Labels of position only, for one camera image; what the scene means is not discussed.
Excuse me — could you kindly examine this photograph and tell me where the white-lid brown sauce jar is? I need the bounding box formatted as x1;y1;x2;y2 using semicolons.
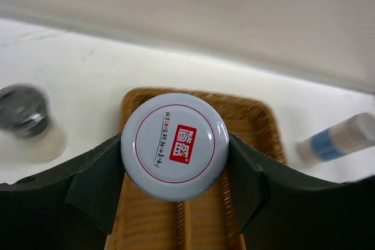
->
121;93;229;201

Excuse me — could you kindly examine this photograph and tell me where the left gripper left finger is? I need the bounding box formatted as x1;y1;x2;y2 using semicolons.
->
1;134;125;249

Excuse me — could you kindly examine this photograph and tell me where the black-cap white powder grinder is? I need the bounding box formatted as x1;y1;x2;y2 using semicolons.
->
1;84;67;164

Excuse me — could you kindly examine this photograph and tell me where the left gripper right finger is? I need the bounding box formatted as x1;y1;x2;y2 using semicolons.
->
228;135;374;249

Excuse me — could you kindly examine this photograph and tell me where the silver-cap blue-label tall jar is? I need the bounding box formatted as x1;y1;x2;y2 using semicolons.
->
296;112;374;166

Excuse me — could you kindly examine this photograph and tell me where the brown wicker divided basket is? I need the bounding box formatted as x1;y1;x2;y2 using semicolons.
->
106;88;285;249

